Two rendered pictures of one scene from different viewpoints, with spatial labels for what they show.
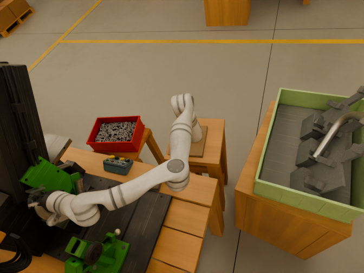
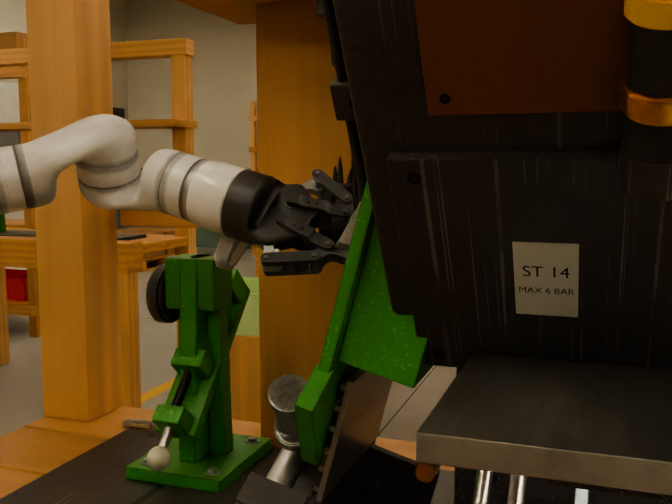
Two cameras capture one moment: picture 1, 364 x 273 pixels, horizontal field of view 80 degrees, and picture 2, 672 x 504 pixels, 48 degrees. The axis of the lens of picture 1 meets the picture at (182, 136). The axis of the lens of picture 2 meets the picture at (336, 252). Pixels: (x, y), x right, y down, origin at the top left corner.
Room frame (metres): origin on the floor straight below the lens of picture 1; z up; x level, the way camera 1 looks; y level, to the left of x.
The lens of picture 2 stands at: (1.23, 0.40, 1.28)
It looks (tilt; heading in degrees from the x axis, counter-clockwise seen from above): 6 degrees down; 166
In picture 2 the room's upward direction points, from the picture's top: straight up
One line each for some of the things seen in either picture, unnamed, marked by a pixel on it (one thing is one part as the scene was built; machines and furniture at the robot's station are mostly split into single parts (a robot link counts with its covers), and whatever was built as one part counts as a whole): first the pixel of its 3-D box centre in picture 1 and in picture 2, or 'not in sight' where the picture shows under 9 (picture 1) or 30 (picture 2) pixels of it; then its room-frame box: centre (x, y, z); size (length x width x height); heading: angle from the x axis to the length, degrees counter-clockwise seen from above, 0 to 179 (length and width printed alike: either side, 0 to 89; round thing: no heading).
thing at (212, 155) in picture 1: (195, 140); not in sight; (0.78, -0.07, 0.83); 0.32 x 0.32 x 0.04; 63
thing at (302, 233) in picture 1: (288, 183); not in sight; (0.49, -0.59, 0.39); 0.68 x 0.52 x 0.79; 136
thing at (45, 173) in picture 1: (45, 178); (396, 292); (0.59, 0.62, 1.17); 0.13 x 0.12 x 0.20; 56
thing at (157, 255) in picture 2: not in sight; (138, 248); (-8.95, 0.32, 0.22); 1.20 x 0.81 x 0.44; 150
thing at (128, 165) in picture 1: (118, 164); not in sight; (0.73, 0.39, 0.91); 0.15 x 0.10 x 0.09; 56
